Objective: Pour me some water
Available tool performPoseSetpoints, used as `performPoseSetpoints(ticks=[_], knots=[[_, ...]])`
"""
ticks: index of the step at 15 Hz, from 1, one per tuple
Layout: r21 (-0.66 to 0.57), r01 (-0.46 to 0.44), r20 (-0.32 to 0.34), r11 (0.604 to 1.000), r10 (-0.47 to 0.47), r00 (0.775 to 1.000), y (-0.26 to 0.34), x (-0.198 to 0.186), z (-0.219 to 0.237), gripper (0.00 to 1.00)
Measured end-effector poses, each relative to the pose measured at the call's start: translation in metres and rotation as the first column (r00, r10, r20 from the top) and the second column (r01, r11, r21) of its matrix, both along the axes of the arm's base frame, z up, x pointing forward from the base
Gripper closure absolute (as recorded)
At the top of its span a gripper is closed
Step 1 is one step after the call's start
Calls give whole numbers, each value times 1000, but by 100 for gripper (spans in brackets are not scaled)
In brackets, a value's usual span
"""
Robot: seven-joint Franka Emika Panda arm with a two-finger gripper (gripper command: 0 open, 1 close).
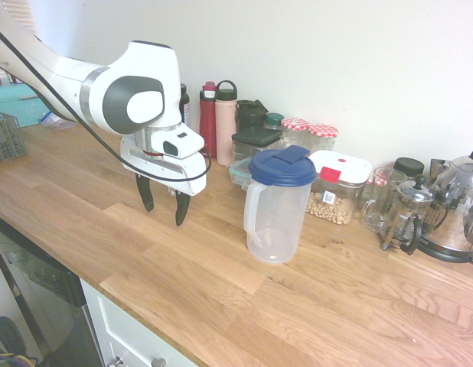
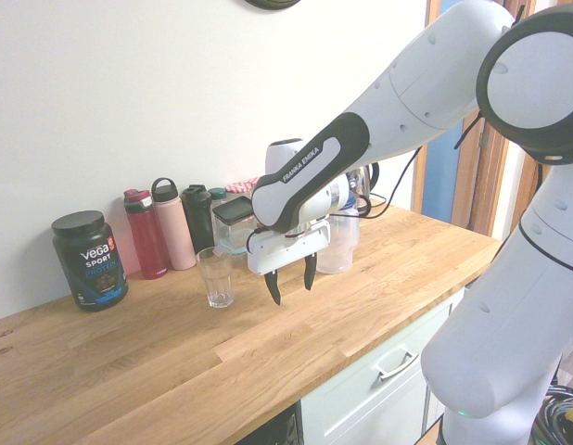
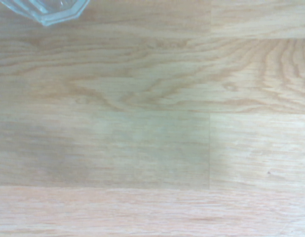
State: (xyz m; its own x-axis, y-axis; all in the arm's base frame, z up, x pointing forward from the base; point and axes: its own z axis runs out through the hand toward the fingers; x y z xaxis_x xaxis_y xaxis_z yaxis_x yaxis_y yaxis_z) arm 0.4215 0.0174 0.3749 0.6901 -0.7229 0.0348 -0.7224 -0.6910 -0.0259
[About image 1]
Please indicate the white window blinds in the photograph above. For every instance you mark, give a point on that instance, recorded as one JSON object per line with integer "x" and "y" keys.
{"x": 24, "y": 11}

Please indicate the grey plastic crate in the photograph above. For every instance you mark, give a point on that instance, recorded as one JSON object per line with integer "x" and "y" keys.
{"x": 7, "y": 137}

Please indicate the black stand leg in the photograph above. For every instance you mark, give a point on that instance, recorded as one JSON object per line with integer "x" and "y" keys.
{"x": 14, "y": 290}

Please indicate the clear plastic pitcher blue lid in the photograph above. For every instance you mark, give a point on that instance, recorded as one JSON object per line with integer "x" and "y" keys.
{"x": 278, "y": 214}

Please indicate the stainless steel electric kettle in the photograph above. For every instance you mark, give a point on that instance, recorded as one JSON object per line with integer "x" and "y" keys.
{"x": 458, "y": 214}

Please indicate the jar black lid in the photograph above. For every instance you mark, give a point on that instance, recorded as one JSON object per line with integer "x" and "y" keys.
{"x": 408, "y": 165}

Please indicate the red water bottle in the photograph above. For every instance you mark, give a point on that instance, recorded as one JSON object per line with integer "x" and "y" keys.
{"x": 207, "y": 126}

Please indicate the clear container dark green lid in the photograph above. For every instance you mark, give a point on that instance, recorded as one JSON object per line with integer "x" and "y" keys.
{"x": 255, "y": 135}

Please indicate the white cabinet drawer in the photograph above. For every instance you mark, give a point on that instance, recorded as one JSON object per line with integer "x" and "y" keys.
{"x": 106, "y": 325}

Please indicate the clear glass mug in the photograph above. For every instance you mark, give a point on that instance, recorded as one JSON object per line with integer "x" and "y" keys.
{"x": 378, "y": 206}

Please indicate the black dishwasher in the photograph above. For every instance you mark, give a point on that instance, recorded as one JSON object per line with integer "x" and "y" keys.
{"x": 37, "y": 275}

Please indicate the glass container teal lid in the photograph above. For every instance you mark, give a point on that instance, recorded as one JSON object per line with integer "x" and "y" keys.
{"x": 238, "y": 170}

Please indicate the dark green shaker bottle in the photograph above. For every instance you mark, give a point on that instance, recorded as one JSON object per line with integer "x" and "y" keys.
{"x": 248, "y": 114}

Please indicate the glass jar green lid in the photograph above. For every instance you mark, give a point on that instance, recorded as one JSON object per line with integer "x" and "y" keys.
{"x": 274, "y": 119}

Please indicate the teal box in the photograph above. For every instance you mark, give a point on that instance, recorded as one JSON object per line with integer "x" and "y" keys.
{"x": 14, "y": 103}

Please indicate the brown spread jar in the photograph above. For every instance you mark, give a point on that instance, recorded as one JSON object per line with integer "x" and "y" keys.
{"x": 15, "y": 79}

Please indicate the glass french press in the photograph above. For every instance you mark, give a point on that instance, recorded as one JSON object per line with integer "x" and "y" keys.
{"x": 408, "y": 214}

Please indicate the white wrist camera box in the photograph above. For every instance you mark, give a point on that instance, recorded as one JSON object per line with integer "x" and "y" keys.
{"x": 183, "y": 143}

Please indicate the jar red checkered lid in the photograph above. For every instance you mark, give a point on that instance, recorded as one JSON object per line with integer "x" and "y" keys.
{"x": 323, "y": 130}
{"x": 295, "y": 124}
{"x": 380, "y": 176}

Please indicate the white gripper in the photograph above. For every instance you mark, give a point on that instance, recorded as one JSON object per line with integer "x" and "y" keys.
{"x": 152, "y": 162}

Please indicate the pink water bottle black cap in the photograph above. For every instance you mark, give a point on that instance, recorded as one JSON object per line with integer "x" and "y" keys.
{"x": 225, "y": 126}

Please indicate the nut container white red lid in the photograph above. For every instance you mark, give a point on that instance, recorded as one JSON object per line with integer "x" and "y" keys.
{"x": 347, "y": 164}

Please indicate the clear plastic zip bag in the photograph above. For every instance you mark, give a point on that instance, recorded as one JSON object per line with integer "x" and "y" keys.
{"x": 53, "y": 122}

